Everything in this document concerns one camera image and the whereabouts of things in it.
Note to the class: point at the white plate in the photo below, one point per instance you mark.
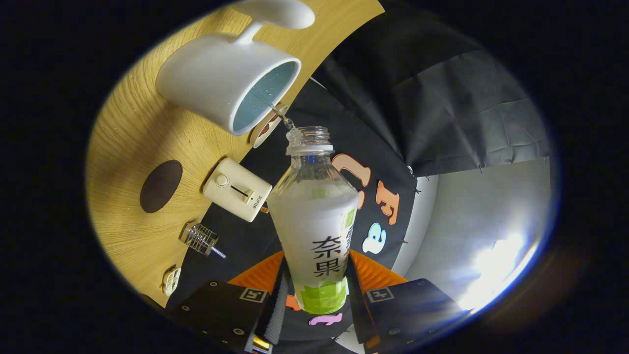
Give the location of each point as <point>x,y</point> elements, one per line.
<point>260,137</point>

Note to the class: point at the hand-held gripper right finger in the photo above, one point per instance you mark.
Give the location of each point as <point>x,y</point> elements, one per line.
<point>358,300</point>

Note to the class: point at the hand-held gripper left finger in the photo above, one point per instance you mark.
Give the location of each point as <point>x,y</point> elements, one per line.
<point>216,307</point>

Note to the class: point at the juice bottle with white label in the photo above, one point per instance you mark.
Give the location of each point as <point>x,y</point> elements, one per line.
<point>314,226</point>

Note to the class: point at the wooden table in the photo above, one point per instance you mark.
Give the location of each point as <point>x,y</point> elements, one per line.
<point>128,137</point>

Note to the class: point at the white cup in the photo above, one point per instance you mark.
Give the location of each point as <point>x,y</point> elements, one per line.
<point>211,73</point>

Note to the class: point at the large ceiling light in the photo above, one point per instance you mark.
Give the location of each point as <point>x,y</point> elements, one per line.
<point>496,265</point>

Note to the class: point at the white divided dish of beans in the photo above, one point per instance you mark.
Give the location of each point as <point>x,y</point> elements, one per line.
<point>172,281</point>

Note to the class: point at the white toaster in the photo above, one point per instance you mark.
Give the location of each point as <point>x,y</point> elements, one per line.
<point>236,189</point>

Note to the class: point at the dark brown round coaster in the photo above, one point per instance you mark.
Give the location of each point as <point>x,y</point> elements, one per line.
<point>160,187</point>

